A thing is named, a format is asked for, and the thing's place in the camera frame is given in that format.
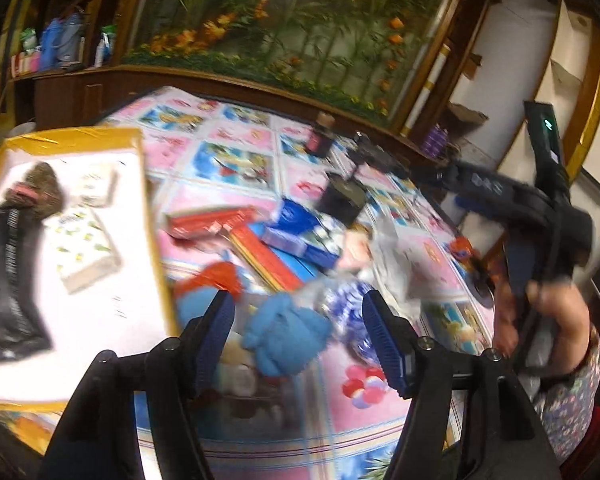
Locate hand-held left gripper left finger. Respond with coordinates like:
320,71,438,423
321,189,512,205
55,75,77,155
40,290,236,480

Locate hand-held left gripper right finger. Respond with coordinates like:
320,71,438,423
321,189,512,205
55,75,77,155
362,290,563,480

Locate red plastic bag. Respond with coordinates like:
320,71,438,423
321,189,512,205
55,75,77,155
174,261,243,326

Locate blue white foil bag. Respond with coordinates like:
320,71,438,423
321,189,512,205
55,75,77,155
325,280,381,361

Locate blue knitted cloth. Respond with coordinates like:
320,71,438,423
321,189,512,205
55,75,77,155
241,292,333,378

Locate white foam box yellow tape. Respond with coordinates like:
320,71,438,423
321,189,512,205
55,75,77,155
0,127,181,453

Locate person's right forearm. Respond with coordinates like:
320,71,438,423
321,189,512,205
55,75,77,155
535,327,600,466

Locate person's right hand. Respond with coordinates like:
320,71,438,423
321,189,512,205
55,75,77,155
492,255,593,376

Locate purple canister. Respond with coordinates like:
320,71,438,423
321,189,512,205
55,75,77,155
427,127,448,158

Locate small orange packet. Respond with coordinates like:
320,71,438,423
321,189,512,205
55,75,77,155
447,237,476,261

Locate black device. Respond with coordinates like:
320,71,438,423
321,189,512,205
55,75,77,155
354,132,406,176

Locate red yellow long packet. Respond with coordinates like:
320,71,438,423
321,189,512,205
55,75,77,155
230,225,303,293

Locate clear plastic bag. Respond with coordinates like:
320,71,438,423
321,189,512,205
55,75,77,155
360,215,421,306

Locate black round container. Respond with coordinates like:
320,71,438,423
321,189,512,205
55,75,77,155
316,172,368,226

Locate cartoon print packet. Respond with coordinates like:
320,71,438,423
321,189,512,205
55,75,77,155
342,225,376,271

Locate multicoloured strips plastic packet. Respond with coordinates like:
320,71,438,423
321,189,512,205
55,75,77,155
165,206,258,241

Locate dark bottle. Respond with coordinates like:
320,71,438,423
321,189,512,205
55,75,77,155
305,112,337,157

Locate blue tissue packet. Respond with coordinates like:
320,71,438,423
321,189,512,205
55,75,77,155
262,197,343,267

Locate large white tissue pack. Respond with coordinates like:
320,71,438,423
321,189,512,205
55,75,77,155
45,207,122,295

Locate small white tissue pack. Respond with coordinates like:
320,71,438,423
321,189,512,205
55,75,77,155
72,167,120,208

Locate black plastic packet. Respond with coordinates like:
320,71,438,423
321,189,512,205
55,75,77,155
0,205,53,363

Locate wooden cabinet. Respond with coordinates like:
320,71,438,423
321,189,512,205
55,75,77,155
0,0,146,131

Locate white bottle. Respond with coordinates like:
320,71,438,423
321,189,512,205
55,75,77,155
95,32,113,68

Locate grey thermos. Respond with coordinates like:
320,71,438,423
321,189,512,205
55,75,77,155
60,10,86,68

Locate pink cups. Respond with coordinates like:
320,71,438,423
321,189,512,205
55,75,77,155
10,50,41,78

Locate blue thermos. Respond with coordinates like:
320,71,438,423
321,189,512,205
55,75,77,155
40,17,63,71

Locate gold frame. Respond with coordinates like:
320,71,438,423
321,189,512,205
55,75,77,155
562,35,600,183

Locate flower wall painting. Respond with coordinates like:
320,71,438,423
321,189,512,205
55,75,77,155
122,0,461,121

